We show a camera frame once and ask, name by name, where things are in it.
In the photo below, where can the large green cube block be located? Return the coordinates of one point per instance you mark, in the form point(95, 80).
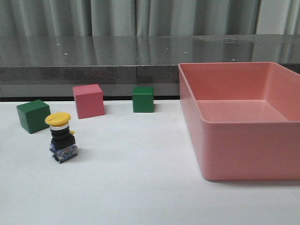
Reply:
point(32, 115)

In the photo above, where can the grey speckled stone counter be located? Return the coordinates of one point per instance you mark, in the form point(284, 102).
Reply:
point(49, 67)

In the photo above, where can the small green cube block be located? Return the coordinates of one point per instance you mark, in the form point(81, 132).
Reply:
point(143, 100)

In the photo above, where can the pink plastic bin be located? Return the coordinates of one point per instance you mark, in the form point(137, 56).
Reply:
point(243, 119)

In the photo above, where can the grey-green pleated curtain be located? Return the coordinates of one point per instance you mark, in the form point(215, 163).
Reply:
point(29, 18)

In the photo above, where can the yellow mushroom push button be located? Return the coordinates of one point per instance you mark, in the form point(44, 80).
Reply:
point(62, 146)

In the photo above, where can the pink cube block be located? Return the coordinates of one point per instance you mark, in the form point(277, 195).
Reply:
point(88, 101)

